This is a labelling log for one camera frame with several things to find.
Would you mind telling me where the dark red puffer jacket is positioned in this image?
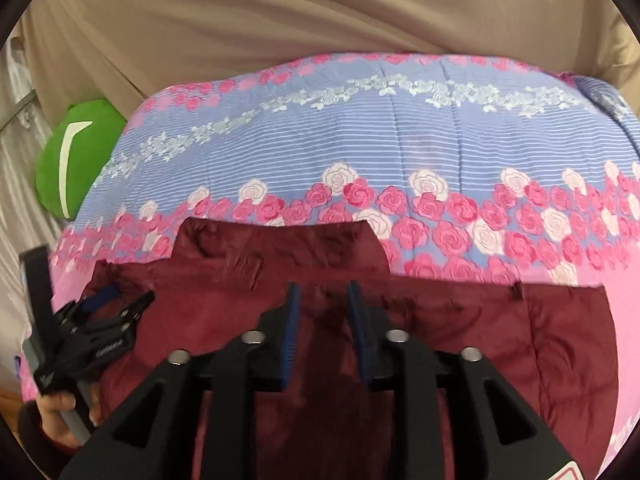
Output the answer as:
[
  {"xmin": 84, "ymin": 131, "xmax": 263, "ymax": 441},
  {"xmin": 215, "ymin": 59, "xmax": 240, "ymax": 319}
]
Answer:
[{"xmin": 85, "ymin": 219, "xmax": 618, "ymax": 479}]

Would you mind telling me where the person's left hand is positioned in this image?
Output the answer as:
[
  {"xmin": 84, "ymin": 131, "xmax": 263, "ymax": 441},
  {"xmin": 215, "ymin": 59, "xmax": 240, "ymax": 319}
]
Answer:
[{"xmin": 36, "ymin": 382, "xmax": 103, "ymax": 450}]

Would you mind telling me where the floral pink blue quilt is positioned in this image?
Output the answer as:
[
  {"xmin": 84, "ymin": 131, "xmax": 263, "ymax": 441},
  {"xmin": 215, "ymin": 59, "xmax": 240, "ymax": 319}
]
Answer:
[{"xmin": 52, "ymin": 53, "xmax": 639, "ymax": 462}]

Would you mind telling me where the green plush pillow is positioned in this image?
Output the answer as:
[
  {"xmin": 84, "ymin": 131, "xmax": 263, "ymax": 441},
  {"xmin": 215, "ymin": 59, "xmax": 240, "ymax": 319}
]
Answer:
[{"xmin": 35, "ymin": 99, "xmax": 126, "ymax": 220}]

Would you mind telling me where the silver satin fabric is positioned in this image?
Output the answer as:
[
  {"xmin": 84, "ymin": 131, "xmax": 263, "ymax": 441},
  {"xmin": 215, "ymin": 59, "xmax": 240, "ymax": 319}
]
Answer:
[{"xmin": 1, "ymin": 36, "xmax": 61, "ymax": 393}]

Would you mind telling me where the beige curtain sheet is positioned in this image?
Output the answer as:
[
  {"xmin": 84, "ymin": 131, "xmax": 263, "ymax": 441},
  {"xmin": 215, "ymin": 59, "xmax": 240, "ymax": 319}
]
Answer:
[{"xmin": 15, "ymin": 0, "xmax": 639, "ymax": 122}]

